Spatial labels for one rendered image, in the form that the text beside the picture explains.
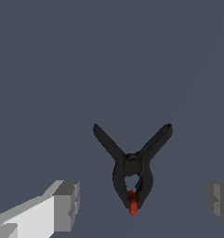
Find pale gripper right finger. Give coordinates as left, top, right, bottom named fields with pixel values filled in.
left=204, top=179, right=224, bottom=228

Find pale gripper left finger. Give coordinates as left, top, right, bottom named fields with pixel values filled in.
left=0, top=179, right=81, bottom=238

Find black spring clamp red tips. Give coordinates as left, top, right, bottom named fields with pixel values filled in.
left=92, top=123, right=174, bottom=217

